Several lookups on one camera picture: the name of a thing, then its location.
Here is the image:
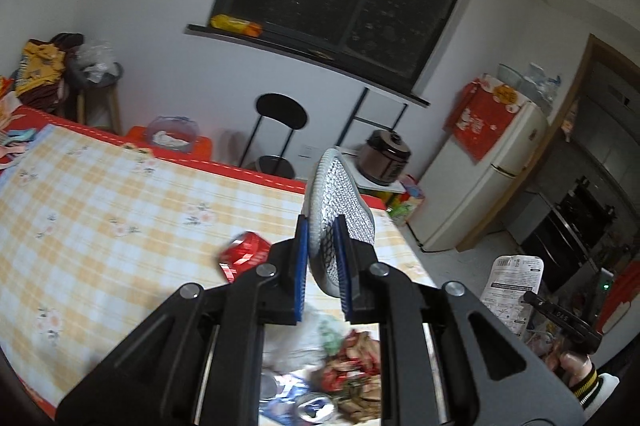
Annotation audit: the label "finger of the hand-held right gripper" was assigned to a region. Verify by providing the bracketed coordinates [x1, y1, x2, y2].
[522, 290, 551, 313]

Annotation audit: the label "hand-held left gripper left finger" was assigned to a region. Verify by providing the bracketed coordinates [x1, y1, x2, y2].
[54, 213, 311, 426]

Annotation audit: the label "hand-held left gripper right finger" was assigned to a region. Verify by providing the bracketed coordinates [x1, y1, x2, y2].
[332, 213, 586, 426]

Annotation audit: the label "white printed film lid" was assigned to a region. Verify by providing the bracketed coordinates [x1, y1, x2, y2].
[481, 255, 546, 337]

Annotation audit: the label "silver mesh foil disc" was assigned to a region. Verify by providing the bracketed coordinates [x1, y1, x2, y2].
[302, 147, 377, 297]

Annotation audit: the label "brown wrapper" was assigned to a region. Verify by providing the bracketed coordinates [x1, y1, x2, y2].
[345, 331, 382, 422]

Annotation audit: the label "red wrapper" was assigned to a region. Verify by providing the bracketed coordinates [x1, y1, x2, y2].
[322, 356, 361, 389]

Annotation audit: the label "person's right forearm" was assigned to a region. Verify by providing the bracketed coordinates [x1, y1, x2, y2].
[570, 368, 623, 412]

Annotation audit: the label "person's right hand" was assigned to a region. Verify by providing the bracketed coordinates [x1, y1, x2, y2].
[560, 351, 596, 379]

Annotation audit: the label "crushed red can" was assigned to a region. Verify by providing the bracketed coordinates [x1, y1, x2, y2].
[217, 231, 273, 282]

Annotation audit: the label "white plastic bag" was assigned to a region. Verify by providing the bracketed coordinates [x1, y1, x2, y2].
[262, 306, 346, 372]

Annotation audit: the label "black built-in oven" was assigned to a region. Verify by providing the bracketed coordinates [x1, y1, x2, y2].
[520, 179, 616, 292]

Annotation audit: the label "green shopping bag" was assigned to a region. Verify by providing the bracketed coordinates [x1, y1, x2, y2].
[387, 176, 426, 227]

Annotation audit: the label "black metal rack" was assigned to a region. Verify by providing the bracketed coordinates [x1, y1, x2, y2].
[336, 87, 408, 207]

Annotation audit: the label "brown pressure cooker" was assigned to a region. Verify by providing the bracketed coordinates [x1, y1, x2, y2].
[356, 129, 412, 187]

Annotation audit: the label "cream refrigerator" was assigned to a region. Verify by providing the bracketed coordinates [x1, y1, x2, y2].
[407, 99, 548, 252]

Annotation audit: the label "red plastic stool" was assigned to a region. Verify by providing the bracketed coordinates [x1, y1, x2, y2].
[125, 126, 213, 162]

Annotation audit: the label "black round chair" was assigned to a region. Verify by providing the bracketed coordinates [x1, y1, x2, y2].
[239, 94, 307, 179]

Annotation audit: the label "clear glass bowl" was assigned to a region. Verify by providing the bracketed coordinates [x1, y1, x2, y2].
[148, 115, 197, 152]

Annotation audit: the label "red printed cloth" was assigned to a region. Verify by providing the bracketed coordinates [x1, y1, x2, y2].
[444, 75, 523, 164]

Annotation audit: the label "clear plastic bags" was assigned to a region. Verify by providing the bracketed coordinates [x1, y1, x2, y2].
[522, 62, 561, 112]

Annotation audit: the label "black windowsill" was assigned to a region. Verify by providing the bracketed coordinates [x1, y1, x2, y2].
[185, 24, 431, 108]

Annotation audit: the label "pale bowl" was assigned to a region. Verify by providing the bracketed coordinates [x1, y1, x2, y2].
[496, 64, 523, 90]

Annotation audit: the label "yellow snack packet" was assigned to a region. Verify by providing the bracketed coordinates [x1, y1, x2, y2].
[210, 14, 262, 38]

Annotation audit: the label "crumpled clear plastic bag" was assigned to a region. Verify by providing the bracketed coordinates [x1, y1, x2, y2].
[77, 40, 118, 82]

